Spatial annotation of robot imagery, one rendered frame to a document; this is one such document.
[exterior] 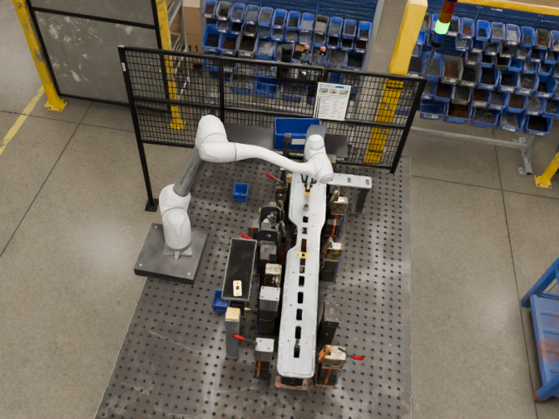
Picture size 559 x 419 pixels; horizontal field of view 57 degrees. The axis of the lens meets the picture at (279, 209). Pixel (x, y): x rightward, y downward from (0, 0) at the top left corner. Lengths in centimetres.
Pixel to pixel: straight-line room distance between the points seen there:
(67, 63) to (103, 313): 232
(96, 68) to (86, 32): 36
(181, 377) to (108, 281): 141
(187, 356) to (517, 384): 233
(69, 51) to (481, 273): 395
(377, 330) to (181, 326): 113
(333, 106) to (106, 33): 218
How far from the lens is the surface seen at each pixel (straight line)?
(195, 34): 558
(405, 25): 320
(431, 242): 452
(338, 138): 360
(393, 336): 317
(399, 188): 384
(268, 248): 289
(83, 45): 496
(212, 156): 276
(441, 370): 397
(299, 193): 326
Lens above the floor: 346
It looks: 51 degrees down
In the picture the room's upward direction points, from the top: 6 degrees clockwise
